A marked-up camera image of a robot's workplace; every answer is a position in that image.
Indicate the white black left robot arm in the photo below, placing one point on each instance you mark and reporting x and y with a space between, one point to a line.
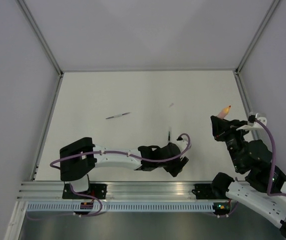
82 156

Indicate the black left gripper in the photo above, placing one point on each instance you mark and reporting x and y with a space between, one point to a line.
175 169

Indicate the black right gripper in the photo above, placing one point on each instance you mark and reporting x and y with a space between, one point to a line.
223 127

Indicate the left aluminium frame post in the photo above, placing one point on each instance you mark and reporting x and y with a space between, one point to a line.
39 35

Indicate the white slotted cable duct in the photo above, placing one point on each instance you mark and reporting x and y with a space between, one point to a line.
64 206

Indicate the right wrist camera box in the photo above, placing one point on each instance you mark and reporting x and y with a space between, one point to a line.
255 121

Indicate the right aluminium frame post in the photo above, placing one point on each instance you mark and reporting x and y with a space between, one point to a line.
262 26

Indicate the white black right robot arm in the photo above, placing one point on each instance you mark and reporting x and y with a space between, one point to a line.
253 153

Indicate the orange highlighter pen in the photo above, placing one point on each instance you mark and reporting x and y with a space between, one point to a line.
224 112

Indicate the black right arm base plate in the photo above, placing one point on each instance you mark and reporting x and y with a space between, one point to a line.
203 191

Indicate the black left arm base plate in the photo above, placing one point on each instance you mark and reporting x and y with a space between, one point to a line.
97 190

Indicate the aluminium frame post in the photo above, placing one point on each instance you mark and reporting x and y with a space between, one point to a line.
262 26
39 35

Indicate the aluminium mounting rail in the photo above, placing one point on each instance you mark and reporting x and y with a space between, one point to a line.
116 190

